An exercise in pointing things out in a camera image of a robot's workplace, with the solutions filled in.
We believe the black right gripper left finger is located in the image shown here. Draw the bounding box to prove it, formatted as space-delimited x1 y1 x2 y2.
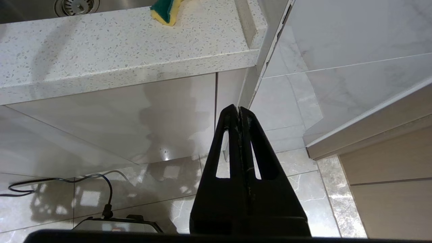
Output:
189 104 251 236

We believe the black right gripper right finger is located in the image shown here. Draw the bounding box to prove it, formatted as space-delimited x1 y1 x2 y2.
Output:
240 107 312 237

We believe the green and yellow sponge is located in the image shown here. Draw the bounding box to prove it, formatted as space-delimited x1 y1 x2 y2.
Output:
150 0 185 27

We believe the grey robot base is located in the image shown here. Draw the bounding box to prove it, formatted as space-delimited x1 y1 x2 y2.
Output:
72 215 164 234

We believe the stainless steel sink basin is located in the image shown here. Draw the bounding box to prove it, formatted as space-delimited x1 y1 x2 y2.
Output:
0 0 154 24

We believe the beige wooden cabinet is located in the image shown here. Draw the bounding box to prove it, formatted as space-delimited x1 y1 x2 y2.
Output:
305 78 432 243

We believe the glossy white cabinet front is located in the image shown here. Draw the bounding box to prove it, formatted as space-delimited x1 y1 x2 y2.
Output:
0 69 251 179

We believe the round metal drain strainer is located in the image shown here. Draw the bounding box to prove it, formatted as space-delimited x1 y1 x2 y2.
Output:
54 0 101 17

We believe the black floor cable with plug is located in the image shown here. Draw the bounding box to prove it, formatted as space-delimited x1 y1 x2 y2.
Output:
0 173 114 220

